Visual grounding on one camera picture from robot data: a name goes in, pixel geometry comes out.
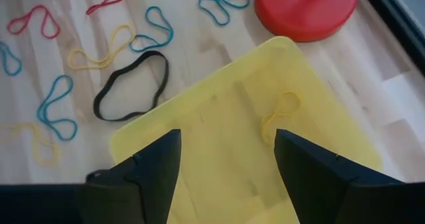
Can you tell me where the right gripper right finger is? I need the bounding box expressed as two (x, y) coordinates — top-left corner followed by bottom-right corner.
(274, 128), (409, 224)

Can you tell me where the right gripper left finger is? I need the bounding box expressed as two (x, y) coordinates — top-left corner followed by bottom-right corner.
(76, 128), (183, 224)

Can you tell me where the yellow translucent plastic bin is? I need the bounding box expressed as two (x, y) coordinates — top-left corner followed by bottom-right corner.
(108, 35), (383, 224)

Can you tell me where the yellow rubber band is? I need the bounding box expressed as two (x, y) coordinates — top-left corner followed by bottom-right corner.
(260, 90), (302, 146)
(66, 23), (137, 70)
(0, 122), (63, 168)

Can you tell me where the red rubber band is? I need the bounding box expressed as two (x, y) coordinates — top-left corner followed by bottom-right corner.
(6, 4), (61, 40)
(85, 0), (134, 16)

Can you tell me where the red desk lamp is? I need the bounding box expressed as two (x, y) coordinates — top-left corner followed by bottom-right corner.
(254, 0), (361, 43)

